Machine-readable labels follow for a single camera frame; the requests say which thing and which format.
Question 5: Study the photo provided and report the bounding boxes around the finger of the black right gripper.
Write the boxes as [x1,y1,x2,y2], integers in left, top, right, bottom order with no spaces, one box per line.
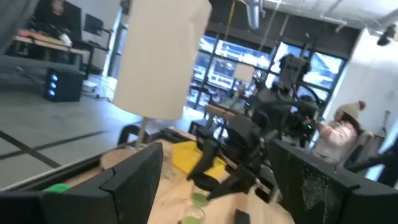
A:
[186,129,220,182]
[207,166,256,200]

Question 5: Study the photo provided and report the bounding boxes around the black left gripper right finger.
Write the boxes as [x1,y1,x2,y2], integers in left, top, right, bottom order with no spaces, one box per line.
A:
[269,139,398,224]

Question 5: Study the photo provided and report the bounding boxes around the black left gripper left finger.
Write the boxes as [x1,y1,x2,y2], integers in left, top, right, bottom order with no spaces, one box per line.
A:
[0,142,164,224]

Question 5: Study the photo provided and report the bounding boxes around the small black rectangular box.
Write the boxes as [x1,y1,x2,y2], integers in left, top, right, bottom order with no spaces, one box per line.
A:
[233,208,251,224]

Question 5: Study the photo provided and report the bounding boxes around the yellow plastic basket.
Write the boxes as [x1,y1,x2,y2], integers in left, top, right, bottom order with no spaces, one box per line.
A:
[171,140,227,180]

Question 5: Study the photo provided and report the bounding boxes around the green plastic basket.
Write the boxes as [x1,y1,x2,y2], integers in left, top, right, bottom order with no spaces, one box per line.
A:
[43,183,72,193]

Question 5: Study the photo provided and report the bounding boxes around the person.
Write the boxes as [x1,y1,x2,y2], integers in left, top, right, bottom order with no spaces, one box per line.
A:
[30,0,75,47]
[312,100,368,164]

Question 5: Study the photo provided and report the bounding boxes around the black table clamp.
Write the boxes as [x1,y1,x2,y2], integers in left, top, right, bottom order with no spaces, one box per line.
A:
[118,124,150,146]

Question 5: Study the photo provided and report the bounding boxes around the black computer tower blue lights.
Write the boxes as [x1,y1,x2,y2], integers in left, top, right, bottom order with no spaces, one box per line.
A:
[43,67,85,103]

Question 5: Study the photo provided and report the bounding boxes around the wooden desk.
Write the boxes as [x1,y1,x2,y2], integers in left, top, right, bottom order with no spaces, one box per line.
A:
[12,29,91,63]

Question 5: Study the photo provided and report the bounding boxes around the black computer monitor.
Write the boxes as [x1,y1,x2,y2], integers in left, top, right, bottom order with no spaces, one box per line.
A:
[83,12,105,35]

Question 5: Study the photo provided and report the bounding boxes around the silver ceiling duct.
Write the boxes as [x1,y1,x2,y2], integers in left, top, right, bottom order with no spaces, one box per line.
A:
[246,0,262,30]

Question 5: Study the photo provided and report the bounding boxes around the black mounted camera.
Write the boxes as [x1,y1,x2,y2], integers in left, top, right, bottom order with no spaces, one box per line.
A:
[376,24,398,47]

